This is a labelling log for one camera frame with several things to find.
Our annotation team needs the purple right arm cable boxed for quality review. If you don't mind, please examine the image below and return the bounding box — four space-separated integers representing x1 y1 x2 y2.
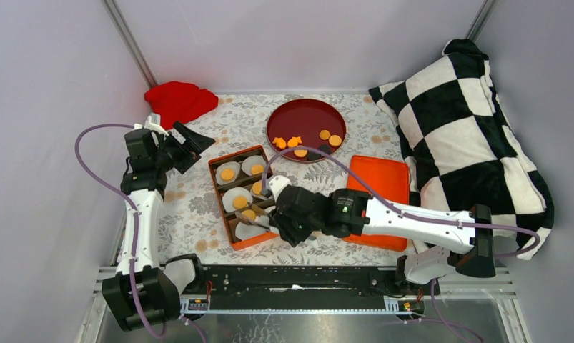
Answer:
261 146 542 342

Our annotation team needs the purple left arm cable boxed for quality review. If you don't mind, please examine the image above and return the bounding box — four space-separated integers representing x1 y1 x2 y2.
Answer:
74 123 167 339

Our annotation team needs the red cloth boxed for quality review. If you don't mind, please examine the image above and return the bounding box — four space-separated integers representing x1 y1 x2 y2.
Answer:
144 81 219 130

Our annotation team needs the orange cookie tin box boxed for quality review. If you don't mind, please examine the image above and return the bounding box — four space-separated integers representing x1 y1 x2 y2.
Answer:
208 145 277 251

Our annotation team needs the orange tin lid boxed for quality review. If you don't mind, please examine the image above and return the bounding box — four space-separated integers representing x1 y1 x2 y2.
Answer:
344 155 410 252

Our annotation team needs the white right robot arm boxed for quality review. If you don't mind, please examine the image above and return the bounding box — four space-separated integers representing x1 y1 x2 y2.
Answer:
262 176 496 294

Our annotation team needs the floral table cloth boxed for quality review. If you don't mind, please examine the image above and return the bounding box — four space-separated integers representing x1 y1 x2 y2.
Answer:
157 94 422 266

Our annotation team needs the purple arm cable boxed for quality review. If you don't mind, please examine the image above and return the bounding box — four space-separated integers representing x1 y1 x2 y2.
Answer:
261 146 542 342
74 123 167 339

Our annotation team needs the dark red round plate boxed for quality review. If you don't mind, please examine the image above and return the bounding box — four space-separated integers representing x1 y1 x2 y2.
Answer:
266 99 347 153

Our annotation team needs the black white checkered blanket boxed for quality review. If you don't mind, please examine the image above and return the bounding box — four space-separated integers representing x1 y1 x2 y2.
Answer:
370 39 554 260

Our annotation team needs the swirl butter cookie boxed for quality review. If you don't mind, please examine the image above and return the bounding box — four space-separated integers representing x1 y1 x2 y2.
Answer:
319 130 331 140

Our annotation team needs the black sandwich cookie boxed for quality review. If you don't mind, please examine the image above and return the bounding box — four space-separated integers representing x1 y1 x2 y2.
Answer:
306 151 322 161
318 144 332 155

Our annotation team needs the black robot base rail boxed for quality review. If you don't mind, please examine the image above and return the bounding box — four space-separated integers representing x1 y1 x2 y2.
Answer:
182 264 440 314

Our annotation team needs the orange fish shaped cookie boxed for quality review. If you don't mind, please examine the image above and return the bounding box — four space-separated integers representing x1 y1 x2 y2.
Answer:
272 137 287 149
287 136 302 148

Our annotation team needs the round beige biscuit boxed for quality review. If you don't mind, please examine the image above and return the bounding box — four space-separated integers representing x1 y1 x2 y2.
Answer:
232 196 249 210
242 209 257 221
293 149 308 159
250 164 264 175
219 168 236 182
251 182 262 196
328 135 343 147

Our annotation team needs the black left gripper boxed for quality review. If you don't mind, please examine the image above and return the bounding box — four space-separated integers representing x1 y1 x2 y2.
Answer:
153 121 215 174

